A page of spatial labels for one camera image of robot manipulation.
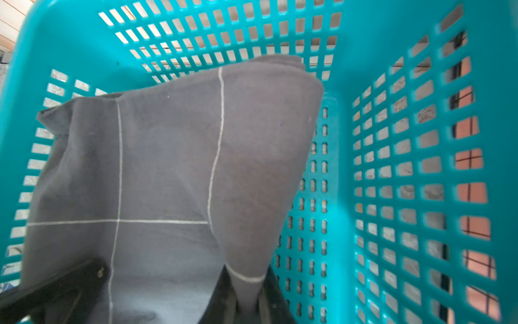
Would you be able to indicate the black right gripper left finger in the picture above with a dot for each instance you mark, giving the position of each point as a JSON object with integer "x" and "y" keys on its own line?
{"x": 67, "y": 297}

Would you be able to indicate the teal plastic basket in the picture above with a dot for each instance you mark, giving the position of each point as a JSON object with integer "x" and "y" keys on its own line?
{"x": 407, "y": 210}

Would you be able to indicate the dark grey checked pillowcase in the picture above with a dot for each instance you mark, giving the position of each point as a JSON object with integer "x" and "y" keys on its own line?
{"x": 172, "y": 184}

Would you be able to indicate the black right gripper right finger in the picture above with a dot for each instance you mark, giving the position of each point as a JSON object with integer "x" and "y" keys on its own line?
{"x": 271, "y": 308}

